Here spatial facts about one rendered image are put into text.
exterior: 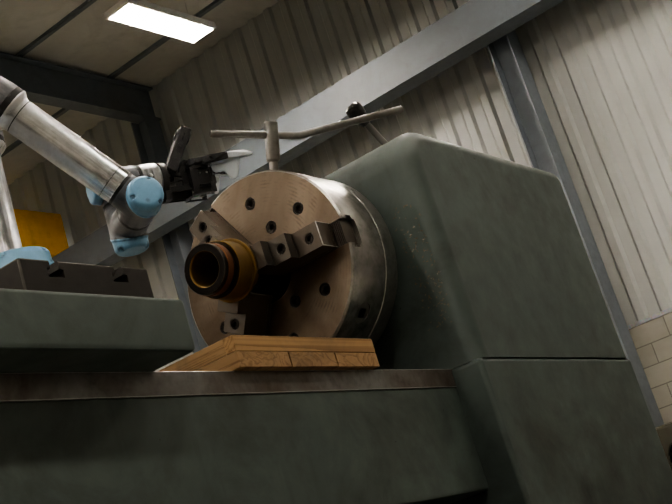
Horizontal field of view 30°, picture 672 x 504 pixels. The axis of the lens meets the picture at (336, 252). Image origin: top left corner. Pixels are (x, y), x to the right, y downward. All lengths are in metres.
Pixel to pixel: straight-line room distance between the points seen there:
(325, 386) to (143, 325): 0.39
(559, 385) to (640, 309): 10.26
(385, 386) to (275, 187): 0.37
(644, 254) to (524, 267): 10.20
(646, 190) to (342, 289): 10.63
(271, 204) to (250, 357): 0.47
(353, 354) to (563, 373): 0.55
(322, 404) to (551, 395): 0.56
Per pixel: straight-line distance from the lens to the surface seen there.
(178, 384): 1.38
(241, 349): 1.46
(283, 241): 1.80
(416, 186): 1.94
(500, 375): 1.90
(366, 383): 1.67
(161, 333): 1.29
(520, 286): 2.09
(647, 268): 12.31
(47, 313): 1.18
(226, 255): 1.76
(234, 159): 2.73
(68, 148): 2.54
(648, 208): 12.37
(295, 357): 1.54
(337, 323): 1.81
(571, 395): 2.10
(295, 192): 1.87
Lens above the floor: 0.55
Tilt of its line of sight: 16 degrees up
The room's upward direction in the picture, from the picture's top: 17 degrees counter-clockwise
